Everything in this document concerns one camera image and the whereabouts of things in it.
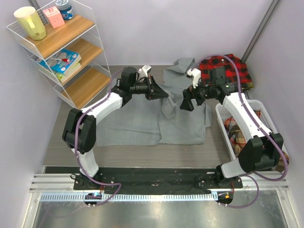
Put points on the green book under blue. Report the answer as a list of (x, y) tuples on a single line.
[(62, 77)]

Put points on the grey long sleeve shirt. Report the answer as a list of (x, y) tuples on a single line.
[(161, 121)]

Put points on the pink cube box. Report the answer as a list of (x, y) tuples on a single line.
[(54, 17)]

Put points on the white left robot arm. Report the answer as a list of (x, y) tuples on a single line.
[(80, 129)]

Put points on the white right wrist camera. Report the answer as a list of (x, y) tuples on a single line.
[(195, 75)]

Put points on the orange plaid shirt in basket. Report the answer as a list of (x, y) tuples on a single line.
[(235, 135)]

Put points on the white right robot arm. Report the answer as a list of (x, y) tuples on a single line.
[(221, 90)]

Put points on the aluminium frame post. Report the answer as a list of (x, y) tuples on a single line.
[(274, 4)]

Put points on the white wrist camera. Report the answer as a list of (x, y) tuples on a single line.
[(195, 75), (144, 72)]

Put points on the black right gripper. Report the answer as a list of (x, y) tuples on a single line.
[(189, 94)]

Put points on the white slotted cable duct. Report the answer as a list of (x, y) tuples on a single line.
[(92, 197)]

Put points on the blue lidded jar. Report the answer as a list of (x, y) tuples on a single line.
[(65, 9)]

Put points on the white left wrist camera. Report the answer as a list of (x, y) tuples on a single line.
[(144, 72)]

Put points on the yellow plastic pitcher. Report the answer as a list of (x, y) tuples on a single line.
[(30, 21)]

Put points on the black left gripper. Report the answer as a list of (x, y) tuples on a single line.
[(154, 91)]

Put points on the white plastic laundry basket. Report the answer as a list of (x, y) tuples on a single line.
[(253, 143)]

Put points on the white wire wooden shelf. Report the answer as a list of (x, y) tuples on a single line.
[(80, 35)]

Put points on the red black plaid shirt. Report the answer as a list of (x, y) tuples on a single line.
[(219, 61)]

